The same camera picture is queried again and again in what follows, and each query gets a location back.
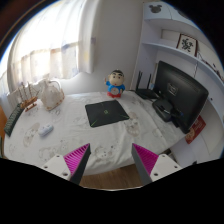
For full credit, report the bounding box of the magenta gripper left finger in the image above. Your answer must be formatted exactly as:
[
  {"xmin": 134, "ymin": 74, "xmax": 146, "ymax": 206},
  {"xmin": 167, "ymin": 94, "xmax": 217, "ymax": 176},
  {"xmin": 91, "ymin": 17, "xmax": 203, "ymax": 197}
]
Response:
[{"xmin": 42, "ymin": 144, "xmax": 91, "ymax": 184}]

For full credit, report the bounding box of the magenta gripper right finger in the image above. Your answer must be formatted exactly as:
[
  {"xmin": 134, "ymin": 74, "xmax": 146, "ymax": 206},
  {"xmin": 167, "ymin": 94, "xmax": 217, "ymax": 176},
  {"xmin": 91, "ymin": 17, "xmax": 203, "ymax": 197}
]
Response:
[{"xmin": 131, "ymin": 144, "xmax": 181, "ymax": 185}]

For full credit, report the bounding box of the white computer mouse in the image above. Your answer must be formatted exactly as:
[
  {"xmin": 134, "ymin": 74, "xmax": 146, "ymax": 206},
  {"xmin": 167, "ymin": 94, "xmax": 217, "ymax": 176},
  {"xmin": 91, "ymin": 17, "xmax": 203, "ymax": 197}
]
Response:
[{"xmin": 38, "ymin": 124, "xmax": 53, "ymax": 137}]

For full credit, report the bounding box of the black mouse pad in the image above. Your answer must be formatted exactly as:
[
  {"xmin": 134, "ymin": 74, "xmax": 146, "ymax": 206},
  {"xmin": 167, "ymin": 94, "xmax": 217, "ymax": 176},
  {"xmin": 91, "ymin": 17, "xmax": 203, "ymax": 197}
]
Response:
[{"xmin": 85, "ymin": 100, "xmax": 129, "ymax": 128}]

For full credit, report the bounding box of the black computer monitor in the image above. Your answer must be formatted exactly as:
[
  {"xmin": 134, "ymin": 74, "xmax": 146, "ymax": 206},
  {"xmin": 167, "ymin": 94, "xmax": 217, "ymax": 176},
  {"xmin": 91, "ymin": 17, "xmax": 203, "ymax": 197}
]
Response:
[{"xmin": 153, "ymin": 61, "xmax": 209, "ymax": 134}]

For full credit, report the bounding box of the white patterned tablecloth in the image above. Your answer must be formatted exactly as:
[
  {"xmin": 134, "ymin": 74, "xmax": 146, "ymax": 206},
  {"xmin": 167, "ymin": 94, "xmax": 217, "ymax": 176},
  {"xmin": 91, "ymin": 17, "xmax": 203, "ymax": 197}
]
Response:
[{"xmin": 4, "ymin": 91, "xmax": 184, "ymax": 175}]

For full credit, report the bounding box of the red paper packet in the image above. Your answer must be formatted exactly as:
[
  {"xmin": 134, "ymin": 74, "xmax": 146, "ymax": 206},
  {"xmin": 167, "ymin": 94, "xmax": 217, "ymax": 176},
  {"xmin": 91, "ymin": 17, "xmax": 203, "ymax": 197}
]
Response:
[{"xmin": 185, "ymin": 116, "xmax": 206, "ymax": 144}]

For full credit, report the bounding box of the black wifi router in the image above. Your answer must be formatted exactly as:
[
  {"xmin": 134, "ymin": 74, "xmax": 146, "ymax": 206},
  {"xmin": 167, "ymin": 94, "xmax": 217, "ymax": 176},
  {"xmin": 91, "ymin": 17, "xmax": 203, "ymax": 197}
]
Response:
[{"xmin": 135, "ymin": 72, "xmax": 158, "ymax": 99}]

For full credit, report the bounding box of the white handbag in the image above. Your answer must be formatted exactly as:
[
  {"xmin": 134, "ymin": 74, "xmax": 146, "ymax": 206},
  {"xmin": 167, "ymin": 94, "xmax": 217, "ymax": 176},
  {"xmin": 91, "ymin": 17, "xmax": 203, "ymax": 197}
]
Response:
[{"xmin": 39, "ymin": 79, "xmax": 65, "ymax": 111}]

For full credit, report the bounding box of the dark green keyboard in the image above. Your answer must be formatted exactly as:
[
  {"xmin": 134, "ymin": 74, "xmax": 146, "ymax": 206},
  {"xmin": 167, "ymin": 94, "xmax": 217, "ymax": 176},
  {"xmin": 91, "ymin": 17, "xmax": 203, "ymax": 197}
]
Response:
[{"xmin": 4, "ymin": 105, "xmax": 24, "ymax": 137}]

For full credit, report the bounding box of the wooden model ship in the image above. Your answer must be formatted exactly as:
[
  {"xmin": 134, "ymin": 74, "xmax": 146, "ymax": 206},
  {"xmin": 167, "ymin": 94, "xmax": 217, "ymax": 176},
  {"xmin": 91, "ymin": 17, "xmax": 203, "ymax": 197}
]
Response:
[{"xmin": 18, "ymin": 83, "xmax": 38, "ymax": 112}]

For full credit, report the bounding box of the cartoon boy figurine clock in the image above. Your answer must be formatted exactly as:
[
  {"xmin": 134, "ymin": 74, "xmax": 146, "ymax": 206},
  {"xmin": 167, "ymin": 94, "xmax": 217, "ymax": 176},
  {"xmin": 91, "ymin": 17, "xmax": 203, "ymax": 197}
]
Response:
[{"xmin": 104, "ymin": 69, "xmax": 125, "ymax": 98}]

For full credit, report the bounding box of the white curtain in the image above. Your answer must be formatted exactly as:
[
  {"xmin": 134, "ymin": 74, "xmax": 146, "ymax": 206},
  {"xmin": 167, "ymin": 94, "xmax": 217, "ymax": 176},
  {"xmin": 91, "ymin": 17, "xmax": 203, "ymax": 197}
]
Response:
[{"xmin": 0, "ymin": 0, "xmax": 102, "ymax": 97}]

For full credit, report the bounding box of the framed picture on shelf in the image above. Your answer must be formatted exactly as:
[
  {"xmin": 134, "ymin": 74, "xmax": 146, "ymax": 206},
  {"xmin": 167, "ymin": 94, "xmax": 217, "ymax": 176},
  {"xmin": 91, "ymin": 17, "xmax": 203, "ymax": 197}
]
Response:
[{"xmin": 176, "ymin": 34, "xmax": 198, "ymax": 56}]

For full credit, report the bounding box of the white wall shelf unit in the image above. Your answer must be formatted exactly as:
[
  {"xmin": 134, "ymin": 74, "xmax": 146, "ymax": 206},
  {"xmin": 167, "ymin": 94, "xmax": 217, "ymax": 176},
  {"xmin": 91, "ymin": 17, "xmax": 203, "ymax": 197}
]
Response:
[{"xmin": 131, "ymin": 1, "xmax": 224, "ymax": 167}]

